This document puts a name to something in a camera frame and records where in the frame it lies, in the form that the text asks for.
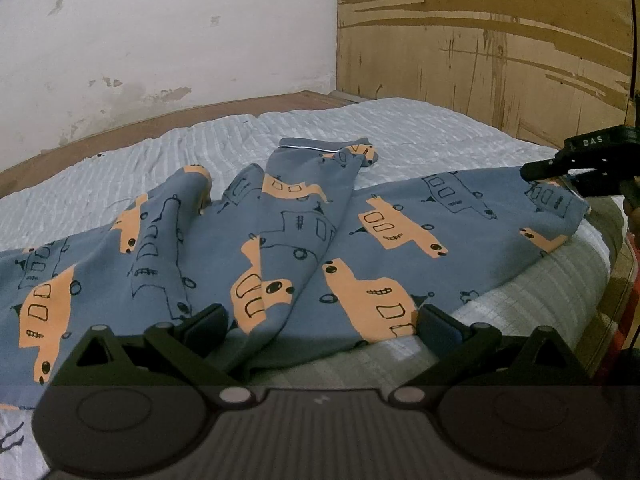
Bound blue pants with orange cars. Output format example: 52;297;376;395
1;139;588;408

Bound brown wooden bed frame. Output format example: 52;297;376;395
0;91;361;198

